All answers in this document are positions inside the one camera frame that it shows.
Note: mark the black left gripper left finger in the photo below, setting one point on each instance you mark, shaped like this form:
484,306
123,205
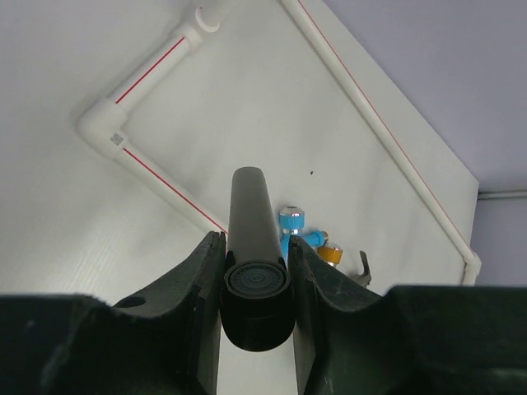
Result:
174,344

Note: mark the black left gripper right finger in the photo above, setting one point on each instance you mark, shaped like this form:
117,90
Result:
343,338

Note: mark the dark long-spout faucet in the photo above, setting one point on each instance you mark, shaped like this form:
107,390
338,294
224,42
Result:
257,299

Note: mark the grey metal faucet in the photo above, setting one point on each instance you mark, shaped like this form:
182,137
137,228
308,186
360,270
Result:
363,279

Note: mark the orange plastic faucet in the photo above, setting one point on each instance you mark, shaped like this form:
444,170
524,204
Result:
330,253

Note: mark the blue plastic faucet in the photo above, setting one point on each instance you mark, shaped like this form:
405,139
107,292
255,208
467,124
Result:
291,220

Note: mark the white PVC pipe frame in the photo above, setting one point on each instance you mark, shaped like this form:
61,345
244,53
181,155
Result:
284,86

